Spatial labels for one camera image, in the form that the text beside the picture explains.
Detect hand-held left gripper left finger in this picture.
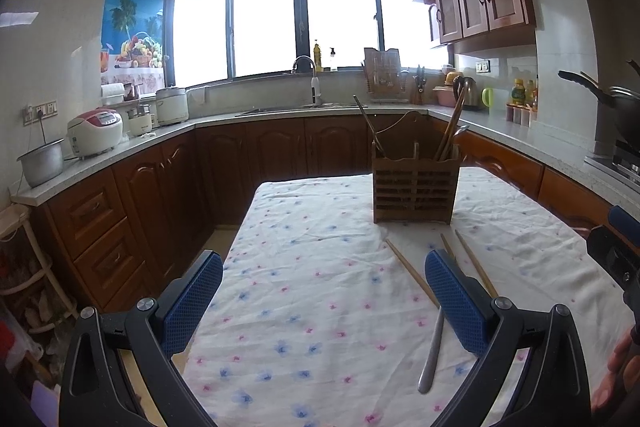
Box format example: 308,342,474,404
59,249,224,427

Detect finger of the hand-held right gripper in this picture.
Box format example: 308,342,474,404
586,224,640,290
607,205,640,240

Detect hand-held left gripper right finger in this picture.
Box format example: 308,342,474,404
424,249,592,427

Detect wooden chopstick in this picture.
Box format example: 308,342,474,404
440,233,458,264
440,82,470,160
385,238,441,309
454,229,500,299
434,84,463,160

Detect metal spoon handle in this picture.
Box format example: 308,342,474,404
417,307,446,395

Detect wooden utensil holder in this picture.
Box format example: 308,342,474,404
371,109,461,225

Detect person's right hand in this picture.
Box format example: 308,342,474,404
591,332,640,414

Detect gas stove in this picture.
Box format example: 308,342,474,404
584,139,640,188

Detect wooden base cabinets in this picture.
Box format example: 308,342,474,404
32,114,616,313

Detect floral white tablecloth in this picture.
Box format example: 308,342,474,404
182,167,636,427

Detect black wok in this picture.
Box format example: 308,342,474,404
557,59,640,144

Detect row of spice jars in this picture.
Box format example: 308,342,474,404
505,103,534,126

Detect grey kitchen countertop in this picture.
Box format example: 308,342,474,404
10,103,640,208

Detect yellow oil bottle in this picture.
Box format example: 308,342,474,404
510,78,529,107

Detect white storage rack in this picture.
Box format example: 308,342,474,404
0,204,77,334

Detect small white cooker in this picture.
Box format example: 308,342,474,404
127,106,156,138

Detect red and white rice cooker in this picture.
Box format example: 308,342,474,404
67,108,124,160

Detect tall white rice cooker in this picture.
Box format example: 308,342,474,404
155,87,190,126

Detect long dark metal utensil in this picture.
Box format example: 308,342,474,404
353,95,387,156

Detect steel electric kettle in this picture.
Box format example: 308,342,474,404
452,77,481,110

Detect metal cooking pot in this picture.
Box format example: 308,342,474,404
17,139,66,188

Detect steel kitchen sink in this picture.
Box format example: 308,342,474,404
237,104,368,116

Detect scissors and knife holder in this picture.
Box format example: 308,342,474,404
411,66,429,106

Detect wooden dish rack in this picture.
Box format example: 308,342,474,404
362,48,411,103

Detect chrome kitchen faucet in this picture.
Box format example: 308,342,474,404
291,55,322,108

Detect kitchen window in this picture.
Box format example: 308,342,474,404
167,0,451,88

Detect white wall socket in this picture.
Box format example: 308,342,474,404
23,103,60,124

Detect tropical fruit wall poster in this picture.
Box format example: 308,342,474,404
101,0,166,84

